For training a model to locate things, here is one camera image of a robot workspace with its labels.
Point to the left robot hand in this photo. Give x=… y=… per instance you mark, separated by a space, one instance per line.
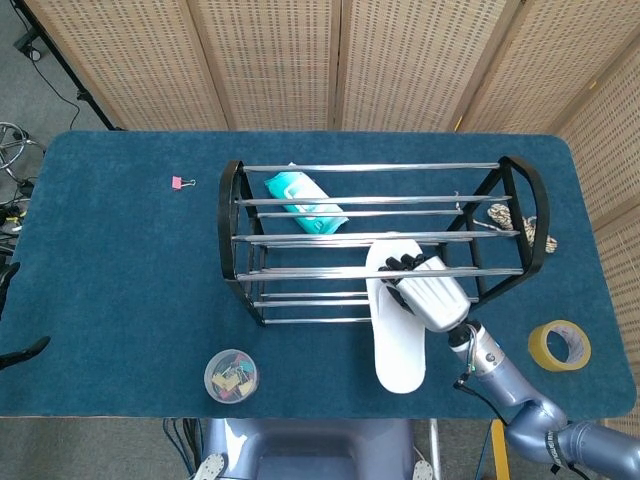
x=20 y=352

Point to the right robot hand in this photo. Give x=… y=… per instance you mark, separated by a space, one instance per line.
x=435 y=295

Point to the white slipper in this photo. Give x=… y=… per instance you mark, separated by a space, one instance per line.
x=400 y=360

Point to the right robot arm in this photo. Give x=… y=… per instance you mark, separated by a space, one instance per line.
x=500 y=375

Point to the black and chrome shoe rack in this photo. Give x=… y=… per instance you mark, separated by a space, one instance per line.
x=300 y=272

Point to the yellow tape roll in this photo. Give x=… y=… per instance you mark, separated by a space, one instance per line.
x=537 y=347

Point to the blue carpet table mat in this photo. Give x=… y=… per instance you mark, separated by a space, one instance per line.
x=125 y=275

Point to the white metal pole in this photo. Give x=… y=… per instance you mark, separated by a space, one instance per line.
x=435 y=445

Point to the teal wet wipes pack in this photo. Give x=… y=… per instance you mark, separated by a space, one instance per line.
x=295 y=187

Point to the blue-grey robot torso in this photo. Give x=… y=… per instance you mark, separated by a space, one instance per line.
x=310 y=450

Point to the chrome chair base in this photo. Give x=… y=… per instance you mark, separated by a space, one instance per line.
x=12 y=150

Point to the clear jar of binder clips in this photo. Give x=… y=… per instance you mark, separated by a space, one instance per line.
x=231 y=377

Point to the pink binder clip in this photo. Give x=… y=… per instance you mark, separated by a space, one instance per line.
x=176 y=182

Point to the black stand leg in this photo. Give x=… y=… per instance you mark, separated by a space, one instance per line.
x=65 y=70

